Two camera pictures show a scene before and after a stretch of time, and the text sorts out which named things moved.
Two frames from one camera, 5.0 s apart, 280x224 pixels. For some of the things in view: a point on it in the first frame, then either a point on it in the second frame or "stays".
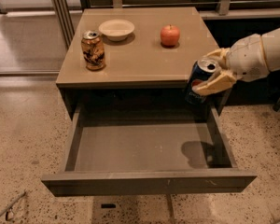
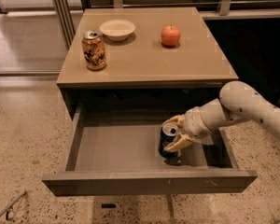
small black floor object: x=108 y=205 stays
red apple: x=170 y=35 stays
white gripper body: x=246 y=59 to x=192 y=124
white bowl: x=116 y=29 stays
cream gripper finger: x=219 y=81 to x=180 y=142
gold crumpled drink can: x=92 y=49 stays
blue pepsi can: x=203 y=68 to x=167 y=133
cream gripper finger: x=219 y=55 to x=179 y=119
